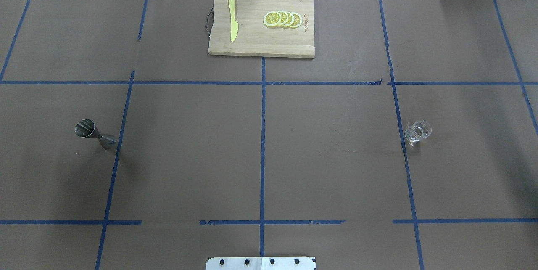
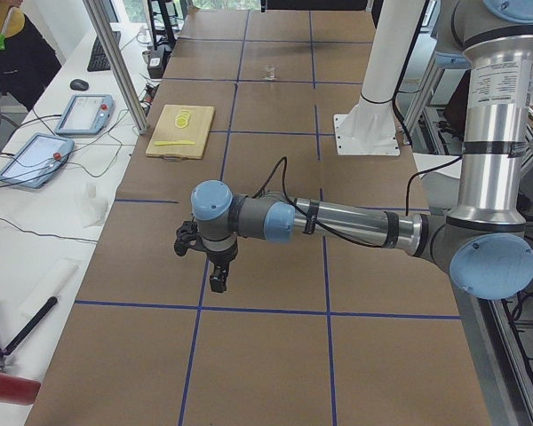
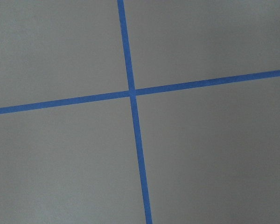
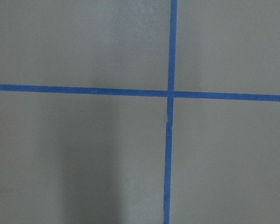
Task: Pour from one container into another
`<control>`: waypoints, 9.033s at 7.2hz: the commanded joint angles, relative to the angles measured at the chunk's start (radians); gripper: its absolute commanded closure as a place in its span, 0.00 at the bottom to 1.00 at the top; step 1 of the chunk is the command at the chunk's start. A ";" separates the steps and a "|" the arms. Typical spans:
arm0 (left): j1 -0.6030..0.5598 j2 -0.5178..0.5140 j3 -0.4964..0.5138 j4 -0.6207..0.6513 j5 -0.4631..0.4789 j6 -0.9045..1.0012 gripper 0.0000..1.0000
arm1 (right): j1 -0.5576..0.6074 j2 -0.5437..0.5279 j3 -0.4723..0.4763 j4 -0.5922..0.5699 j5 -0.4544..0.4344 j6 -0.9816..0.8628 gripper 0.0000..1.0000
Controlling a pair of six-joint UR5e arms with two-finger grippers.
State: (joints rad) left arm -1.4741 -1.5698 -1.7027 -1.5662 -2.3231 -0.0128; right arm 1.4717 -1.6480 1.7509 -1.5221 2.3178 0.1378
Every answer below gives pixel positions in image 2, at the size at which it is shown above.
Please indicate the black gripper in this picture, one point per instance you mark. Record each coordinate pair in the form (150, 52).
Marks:
(220, 256)

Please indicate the clear glass shaker cup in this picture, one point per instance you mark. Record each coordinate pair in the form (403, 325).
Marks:
(270, 73)

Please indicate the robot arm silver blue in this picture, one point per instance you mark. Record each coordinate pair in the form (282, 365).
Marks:
(479, 243)

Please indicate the yellow plastic knife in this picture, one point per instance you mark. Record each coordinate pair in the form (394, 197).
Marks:
(178, 142)

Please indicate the wooden cutting board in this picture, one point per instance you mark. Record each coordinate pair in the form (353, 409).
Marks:
(198, 131)

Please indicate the yellow lemon slices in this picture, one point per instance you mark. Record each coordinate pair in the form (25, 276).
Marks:
(183, 118)

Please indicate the upper blue teach pendant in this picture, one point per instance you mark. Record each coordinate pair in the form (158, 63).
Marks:
(85, 115)

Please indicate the blue teach pendant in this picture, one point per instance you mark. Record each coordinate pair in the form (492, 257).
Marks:
(37, 161)
(85, 115)

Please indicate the lower blue teach pendant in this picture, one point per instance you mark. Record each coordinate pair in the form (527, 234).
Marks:
(37, 161)

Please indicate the black computer mouse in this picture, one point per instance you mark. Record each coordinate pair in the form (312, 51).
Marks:
(79, 85)

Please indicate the black keyboard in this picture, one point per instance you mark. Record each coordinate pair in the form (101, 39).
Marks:
(98, 59)

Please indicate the red cylinder bottle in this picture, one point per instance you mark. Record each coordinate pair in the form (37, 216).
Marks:
(18, 390)

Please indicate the person in yellow shirt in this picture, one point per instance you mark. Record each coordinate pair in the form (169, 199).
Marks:
(28, 63)

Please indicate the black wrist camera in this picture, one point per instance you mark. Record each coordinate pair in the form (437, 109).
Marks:
(187, 237)

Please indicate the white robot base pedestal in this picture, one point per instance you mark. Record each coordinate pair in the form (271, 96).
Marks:
(369, 128)

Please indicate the aluminium frame post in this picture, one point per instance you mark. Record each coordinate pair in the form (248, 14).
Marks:
(100, 22)

